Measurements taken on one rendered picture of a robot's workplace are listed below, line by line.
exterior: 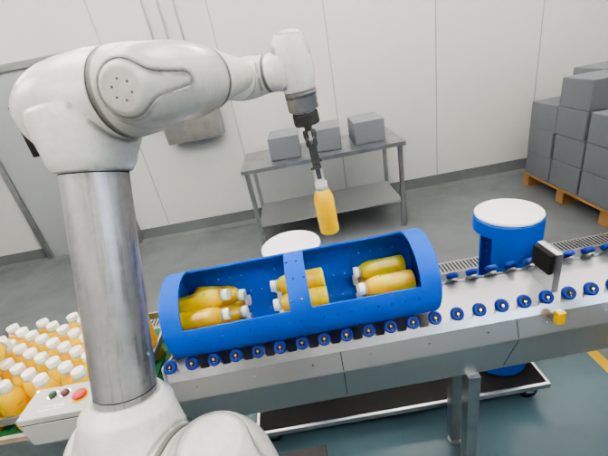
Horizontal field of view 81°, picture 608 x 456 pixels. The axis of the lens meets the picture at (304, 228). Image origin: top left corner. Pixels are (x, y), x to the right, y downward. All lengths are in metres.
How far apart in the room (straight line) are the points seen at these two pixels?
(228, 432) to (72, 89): 0.52
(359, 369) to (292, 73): 0.95
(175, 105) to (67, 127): 0.16
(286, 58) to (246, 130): 3.33
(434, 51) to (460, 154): 1.25
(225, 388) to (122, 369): 0.73
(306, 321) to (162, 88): 0.83
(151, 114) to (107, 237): 0.21
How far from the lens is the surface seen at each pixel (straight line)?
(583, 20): 5.37
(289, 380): 1.32
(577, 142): 4.21
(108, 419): 0.70
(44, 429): 1.29
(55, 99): 0.62
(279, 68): 1.04
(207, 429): 0.62
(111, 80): 0.51
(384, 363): 1.33
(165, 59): 0.52
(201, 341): 1.21
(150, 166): 4.66
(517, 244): 1.76
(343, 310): 1.14
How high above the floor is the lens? 1.83
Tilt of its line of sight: 26 degrees down
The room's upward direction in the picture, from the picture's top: 11 degrees counter-clockwise
